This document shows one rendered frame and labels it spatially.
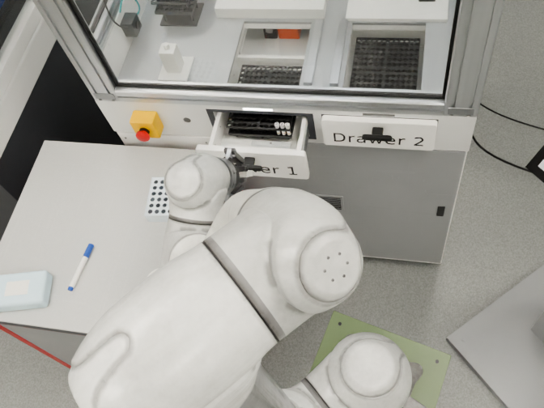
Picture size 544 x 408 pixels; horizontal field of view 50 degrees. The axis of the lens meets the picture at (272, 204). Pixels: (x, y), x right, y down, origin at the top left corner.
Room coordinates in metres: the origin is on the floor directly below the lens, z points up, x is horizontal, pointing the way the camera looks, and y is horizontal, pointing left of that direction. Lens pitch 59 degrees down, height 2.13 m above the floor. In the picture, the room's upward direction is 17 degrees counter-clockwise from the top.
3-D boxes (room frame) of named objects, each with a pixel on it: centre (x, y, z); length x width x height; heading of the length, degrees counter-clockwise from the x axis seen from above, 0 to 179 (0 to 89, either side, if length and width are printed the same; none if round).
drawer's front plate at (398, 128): (0.87, -0.32, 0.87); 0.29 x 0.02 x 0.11; 65
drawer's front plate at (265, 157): (0.90, 0.02, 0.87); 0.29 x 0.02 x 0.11; 65
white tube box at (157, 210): (0.93, 0.28, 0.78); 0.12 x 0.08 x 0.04; 161
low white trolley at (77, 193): (0.90, 0.47, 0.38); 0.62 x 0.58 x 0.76; 65
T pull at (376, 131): (0.85, -0.31, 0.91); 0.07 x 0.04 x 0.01; 65
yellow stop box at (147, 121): (1.13, 0.27, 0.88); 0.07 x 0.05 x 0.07; 65
